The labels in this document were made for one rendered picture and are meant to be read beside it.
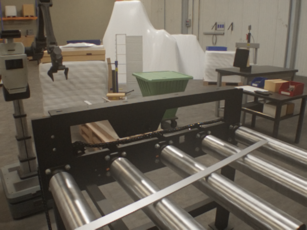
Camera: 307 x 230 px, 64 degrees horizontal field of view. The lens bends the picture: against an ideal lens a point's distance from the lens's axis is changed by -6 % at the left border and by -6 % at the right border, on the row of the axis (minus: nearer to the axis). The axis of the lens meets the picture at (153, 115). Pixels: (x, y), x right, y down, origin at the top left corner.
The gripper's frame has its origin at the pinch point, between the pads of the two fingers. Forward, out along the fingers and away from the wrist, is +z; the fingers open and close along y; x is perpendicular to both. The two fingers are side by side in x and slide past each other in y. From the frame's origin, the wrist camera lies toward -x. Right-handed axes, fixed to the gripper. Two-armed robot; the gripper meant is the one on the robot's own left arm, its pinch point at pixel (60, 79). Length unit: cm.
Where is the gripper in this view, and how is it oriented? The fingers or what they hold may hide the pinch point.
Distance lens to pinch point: 190.1
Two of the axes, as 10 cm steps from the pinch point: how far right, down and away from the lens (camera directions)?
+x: -5.2, 2.7, 8.1
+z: 3.0, 9.5, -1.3
